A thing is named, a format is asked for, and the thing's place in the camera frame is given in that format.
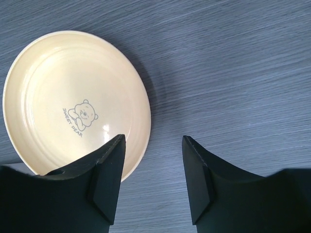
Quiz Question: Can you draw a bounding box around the cream bear plate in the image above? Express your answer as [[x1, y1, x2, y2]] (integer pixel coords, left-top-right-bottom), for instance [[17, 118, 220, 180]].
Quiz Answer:
[[2, 31, 151, 179]]

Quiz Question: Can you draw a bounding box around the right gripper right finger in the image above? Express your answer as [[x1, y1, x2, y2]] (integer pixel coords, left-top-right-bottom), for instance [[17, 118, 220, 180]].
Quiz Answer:
[[182, 136, 311, 233]]

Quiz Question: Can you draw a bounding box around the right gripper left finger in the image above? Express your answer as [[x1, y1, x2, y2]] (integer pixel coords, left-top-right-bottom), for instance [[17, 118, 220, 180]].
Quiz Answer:
[[0, 134, 126, 233]]

